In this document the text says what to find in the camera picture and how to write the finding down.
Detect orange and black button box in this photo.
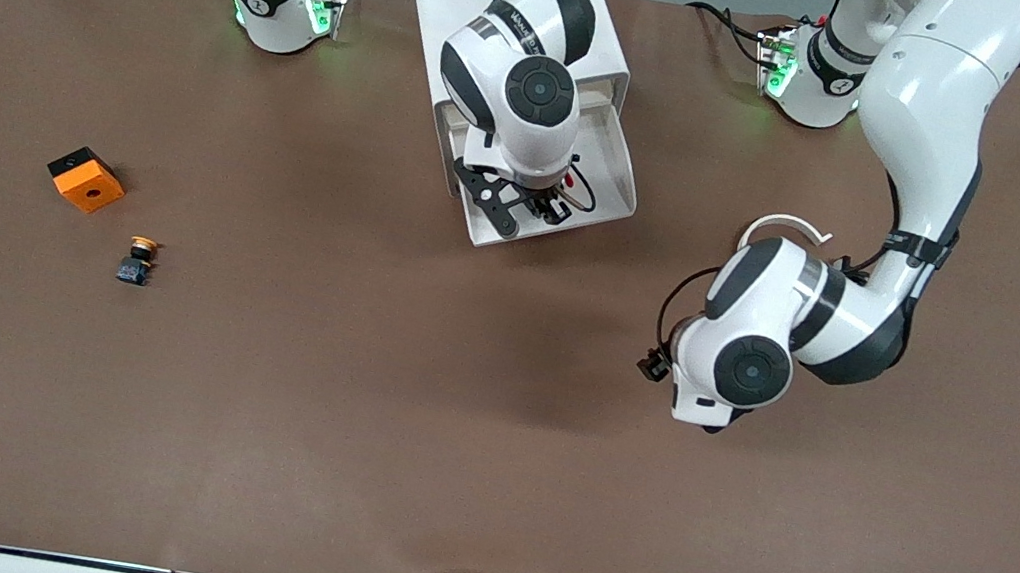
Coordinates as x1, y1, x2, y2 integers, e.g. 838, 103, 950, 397
42, 142, 131, 219

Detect white half-ring clamp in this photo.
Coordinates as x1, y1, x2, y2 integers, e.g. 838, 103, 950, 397
738, 207, 834, 266

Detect black arm base cable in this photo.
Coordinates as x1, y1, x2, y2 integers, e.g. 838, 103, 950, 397
678, 0, 777, 68

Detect orange-capped push button switch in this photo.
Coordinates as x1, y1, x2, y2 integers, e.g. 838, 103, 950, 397
114, 234, 164, 290

